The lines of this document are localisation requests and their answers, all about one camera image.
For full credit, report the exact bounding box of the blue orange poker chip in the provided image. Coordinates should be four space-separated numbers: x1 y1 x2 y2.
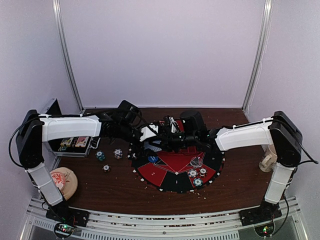
187 169 198 178

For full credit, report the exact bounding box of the blue small blind button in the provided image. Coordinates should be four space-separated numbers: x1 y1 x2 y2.
147 156 159 163

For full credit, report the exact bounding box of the aluminium poker case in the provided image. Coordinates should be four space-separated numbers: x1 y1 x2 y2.
40 97 101 158

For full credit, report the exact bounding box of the brown red chip stack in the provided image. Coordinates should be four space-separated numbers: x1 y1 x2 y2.
102 164 111 173

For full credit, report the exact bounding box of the round red black poker mat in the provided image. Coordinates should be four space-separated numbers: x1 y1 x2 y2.
126 119 226 195

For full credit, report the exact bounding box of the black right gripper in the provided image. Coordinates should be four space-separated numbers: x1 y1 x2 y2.
148 128 198 154

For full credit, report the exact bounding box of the aluminium front rail base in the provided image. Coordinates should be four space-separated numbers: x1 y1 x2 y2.
19 196 310 240

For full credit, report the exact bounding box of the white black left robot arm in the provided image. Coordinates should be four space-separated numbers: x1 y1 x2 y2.
9 100 159 222

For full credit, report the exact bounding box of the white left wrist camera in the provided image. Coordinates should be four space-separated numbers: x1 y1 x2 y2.
139 124 159 142

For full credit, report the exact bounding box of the yellow playing card box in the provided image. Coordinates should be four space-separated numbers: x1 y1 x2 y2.
58 137 74 152

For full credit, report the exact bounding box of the left aluminium frame post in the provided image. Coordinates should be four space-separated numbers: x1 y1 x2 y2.
52 0 84 112

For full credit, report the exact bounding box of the green blue chip stack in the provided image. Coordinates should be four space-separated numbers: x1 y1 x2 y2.
95 151 106 161

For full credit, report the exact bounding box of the red playing card box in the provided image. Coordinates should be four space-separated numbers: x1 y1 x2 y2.
74 136 92 148

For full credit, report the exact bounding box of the brown white poker chip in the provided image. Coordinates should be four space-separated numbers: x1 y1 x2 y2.
199 167 208 178

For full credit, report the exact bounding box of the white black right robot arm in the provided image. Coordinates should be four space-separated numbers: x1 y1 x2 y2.
160 110 307 225

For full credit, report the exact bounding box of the green blue poker chip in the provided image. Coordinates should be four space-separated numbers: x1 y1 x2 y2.
193 178 203 187

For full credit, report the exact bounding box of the aluminium frame post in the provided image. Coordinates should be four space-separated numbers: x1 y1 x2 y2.
52 0 84 112
242 0 273 115

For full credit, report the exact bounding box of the right aluminium frame post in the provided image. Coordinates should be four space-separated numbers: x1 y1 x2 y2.
242 0 273 115

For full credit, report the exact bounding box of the clear dealer button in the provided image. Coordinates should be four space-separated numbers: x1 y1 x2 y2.
190 157 203 168

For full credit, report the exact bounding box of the beige ceramic mug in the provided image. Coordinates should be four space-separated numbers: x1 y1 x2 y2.
259 145 277 173

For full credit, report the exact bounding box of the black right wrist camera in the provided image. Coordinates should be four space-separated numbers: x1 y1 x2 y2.
179 109 207 134

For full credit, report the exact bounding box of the beige red patterned bowl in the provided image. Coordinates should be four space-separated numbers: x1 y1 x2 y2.
50 167 78 200

